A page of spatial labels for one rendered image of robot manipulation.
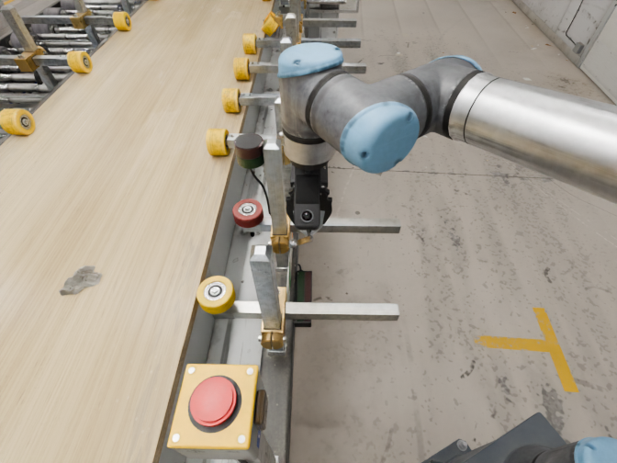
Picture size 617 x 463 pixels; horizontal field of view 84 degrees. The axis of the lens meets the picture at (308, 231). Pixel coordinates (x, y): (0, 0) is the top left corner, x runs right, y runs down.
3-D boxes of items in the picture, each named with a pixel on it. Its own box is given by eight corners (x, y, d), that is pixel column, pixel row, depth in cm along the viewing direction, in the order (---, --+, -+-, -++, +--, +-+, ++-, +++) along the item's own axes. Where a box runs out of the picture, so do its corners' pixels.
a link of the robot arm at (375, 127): (443, 95, 40) (373, 57, 47) (370, 126, 36) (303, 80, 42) (422, 159, 47) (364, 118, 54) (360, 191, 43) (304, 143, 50)
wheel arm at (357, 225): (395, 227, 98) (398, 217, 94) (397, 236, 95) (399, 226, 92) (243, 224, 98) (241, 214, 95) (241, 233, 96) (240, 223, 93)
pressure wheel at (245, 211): (267, 225, 101) (263, 197, 93) (264, 246, 96) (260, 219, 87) (241, 224, 101) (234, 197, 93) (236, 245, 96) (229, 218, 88)
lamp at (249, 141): (273, 206, 88) (264, 132, 71) (271, 221, 84) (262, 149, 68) (250, 205, 88) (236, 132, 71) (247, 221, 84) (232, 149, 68)
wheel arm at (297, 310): (394, 310, 83) (398, 301, 80) (397, 323, 81) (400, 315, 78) (217, 307, 84) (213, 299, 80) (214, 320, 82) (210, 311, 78)
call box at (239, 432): (265, 388, 39) (258, 364, 33) (259, 461, 34) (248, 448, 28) (205, 387, 39) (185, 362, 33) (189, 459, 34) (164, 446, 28)
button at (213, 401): (241, 381, 32) (239, 376, 31) (234, 429, 30) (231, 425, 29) (199, 381, 33) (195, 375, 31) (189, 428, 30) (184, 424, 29)
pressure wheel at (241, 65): (247, 52, 133) (246, 72, 132) (251, 65, 141) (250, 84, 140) (232, 52, 133) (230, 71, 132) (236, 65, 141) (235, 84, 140)
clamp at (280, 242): (292, 217, 100) (291, 205, 96) (289, 254, 91) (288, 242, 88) (273, 217, 100) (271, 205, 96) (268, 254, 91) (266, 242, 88)
